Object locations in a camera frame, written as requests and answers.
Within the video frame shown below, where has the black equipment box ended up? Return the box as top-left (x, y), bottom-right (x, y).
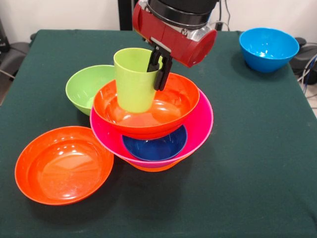
top-left (0, 18), bottom-right (10, 53)

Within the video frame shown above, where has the small dark blue bowl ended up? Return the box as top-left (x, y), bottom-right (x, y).
top-left (121, 125), bottom-right (188, 161)

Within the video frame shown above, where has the large orange bowl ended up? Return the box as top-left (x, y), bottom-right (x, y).
top-left (127, 158), bottom-right (182, 173)

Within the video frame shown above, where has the dark green table cloth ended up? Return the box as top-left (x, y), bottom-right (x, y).
top-left (0, 29), bottom-right (317, 238)

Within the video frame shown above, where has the red-orange bowl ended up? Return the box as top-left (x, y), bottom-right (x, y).
top-left (93, 72), bottom-right (201, 139)
top-left (14, 126), bottom-right (114, 206)

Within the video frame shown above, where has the large pink bowl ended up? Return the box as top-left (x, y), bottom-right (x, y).
top-left (89, 90), bottom-right (214, 168)

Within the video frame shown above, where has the tangle of floor cables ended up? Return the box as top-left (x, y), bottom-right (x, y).
top-left (296, 42), bottom-right (317, 95)

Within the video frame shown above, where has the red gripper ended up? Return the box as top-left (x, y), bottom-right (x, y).
top-left (132, 1), bottom-right (218, 92)

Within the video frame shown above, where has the light blue bowl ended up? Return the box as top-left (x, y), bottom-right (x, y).
top-left (239, 27), bottom-right (300, 73)

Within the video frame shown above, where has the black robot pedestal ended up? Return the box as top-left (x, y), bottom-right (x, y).
top-left (118, 0), bottom-right (139, 31)

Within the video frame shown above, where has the light green cup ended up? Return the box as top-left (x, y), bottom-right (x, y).
top-left (113, 48), bottom-right (164, 114)

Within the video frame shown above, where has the black pedestal foot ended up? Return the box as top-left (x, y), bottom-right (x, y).
top-left (0, 42), bottom-right (30, 75)
top-left (292, 37), bottom-right (317, 74)

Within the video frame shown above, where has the green bowl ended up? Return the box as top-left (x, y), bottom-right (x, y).
top-left (65, 64), bottom-right (117, 117)

